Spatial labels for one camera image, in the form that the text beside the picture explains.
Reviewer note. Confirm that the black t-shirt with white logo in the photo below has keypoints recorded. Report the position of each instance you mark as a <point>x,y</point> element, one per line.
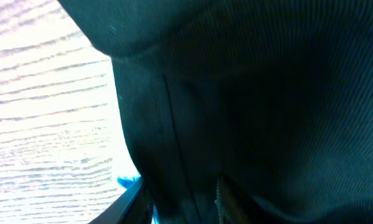
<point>276,96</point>

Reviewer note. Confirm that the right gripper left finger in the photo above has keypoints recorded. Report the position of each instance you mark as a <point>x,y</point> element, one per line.
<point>134,206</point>

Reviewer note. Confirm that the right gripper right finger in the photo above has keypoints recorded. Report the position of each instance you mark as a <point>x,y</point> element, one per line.
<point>229,209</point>

